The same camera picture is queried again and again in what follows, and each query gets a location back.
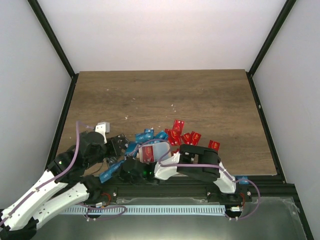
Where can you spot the black frame post left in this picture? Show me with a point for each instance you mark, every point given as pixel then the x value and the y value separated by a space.
pixel 41 17

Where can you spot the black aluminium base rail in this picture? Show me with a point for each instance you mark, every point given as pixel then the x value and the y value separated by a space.
pixel 175 187

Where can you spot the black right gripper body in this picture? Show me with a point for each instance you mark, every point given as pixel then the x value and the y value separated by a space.
pixel 126 176

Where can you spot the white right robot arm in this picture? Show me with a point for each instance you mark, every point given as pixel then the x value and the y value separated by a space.
pixel 197 162

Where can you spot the light blue slotted cable duct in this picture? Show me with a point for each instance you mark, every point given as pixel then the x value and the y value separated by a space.
pixel 205 210

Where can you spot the blue vip card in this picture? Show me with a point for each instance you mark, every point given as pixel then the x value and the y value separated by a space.
pixel 143 137
pixel 162 135

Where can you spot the blue card top with chip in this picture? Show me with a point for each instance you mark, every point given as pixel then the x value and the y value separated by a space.
pixel 149 130

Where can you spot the red VIP card long diagonal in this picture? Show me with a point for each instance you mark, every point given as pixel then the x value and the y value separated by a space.
pixel 174 136

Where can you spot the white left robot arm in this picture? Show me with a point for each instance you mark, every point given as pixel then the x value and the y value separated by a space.
pixel 62 185

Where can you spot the red VIP card top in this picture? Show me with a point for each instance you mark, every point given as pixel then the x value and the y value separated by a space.
pixel 178 125

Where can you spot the black frame post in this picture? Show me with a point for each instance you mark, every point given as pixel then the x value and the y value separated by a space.
pixel 276 27
pixel 41 17

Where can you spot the blue VIP card centre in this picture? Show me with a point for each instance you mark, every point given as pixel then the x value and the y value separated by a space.
pixel 143 137

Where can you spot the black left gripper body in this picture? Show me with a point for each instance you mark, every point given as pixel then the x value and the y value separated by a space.
pixel 115 151

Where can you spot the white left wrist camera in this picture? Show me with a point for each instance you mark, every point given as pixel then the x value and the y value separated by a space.
pixel 103 128

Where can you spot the blue card near rail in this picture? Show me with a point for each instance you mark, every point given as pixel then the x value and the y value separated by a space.
pixel 107 174

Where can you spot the black frame post right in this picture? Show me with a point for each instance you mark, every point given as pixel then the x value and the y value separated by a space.
pixel 276 27

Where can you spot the blue VIP card right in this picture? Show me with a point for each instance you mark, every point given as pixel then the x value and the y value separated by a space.
pixel 162 135

